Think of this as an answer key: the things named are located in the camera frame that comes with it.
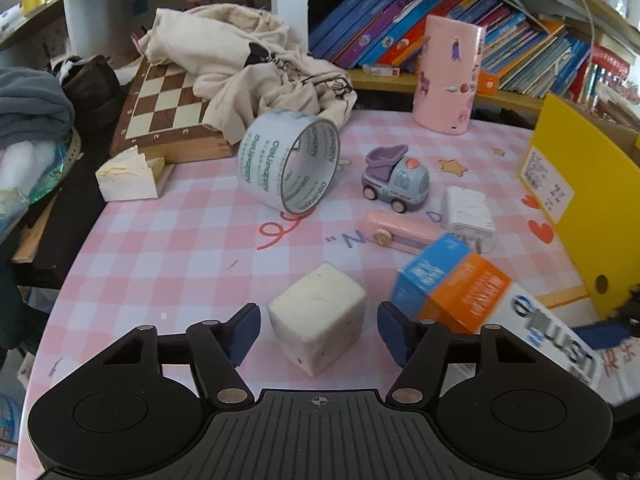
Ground clear packing tape roll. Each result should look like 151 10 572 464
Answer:
236 110 341 217

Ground cream foam cube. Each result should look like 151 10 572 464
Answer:
268 262 367 377

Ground torn white paper box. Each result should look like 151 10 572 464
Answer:
96 146 175 203

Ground yellow cardboard box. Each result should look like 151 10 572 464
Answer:
520 96 639 318

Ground wooden chess board box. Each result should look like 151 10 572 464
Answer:
110 60 232 164

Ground pink sticker cylinder canister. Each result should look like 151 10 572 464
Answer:
412 15 485 136

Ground white charger adapter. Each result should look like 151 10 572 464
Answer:
440 186 497 254

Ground pink utility knife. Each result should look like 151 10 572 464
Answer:
361 210 445 255

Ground grey folded blanket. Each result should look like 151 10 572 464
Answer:
0 67 75 148

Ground row of children's books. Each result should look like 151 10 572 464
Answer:
308 0 639 108

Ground white desk mat with text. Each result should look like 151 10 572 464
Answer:
537 285 639 405

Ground grey purple toy truck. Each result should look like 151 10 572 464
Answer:
361 144 431 214

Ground iridescent plastic bag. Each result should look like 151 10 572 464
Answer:
1 128 81 240

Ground usmile white orange box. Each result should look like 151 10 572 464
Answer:
390 234 603 389

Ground cream canvas tote bag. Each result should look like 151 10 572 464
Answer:
138 3 357 145

